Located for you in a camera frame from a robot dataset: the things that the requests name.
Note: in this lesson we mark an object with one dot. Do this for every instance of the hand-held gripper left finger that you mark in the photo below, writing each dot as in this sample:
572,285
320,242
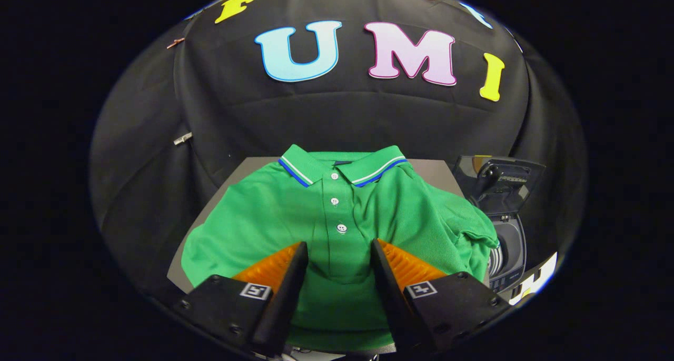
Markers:
289,292

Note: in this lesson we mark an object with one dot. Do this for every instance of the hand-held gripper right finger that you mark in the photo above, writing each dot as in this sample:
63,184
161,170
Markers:
389,292

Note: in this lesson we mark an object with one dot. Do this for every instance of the green polo shirt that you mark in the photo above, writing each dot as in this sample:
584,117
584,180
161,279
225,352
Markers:
274,219

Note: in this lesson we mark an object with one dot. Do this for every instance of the small white clip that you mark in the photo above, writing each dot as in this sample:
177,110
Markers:
182,138

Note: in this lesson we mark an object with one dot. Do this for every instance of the small red clip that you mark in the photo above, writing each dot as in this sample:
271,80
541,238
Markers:
175,42

